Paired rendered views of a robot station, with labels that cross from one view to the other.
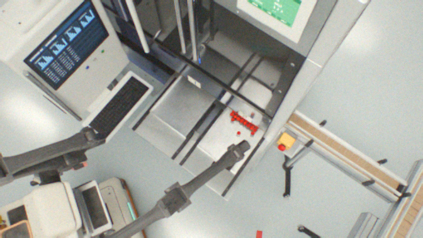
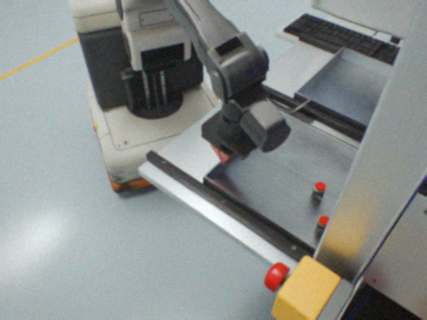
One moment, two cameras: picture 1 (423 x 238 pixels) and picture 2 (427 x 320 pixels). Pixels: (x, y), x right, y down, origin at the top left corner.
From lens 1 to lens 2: 141 cm
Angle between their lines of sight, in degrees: 45
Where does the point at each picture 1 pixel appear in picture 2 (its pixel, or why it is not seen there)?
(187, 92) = not seen: hidden behind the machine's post
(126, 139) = not seen: hidden behind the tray
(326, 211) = not seen: outside the picture
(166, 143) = (277, 76)
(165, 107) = (357, 76)
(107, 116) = (321, 27)
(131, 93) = (374, 49)
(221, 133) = (315, 164)
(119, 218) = (171, 131)
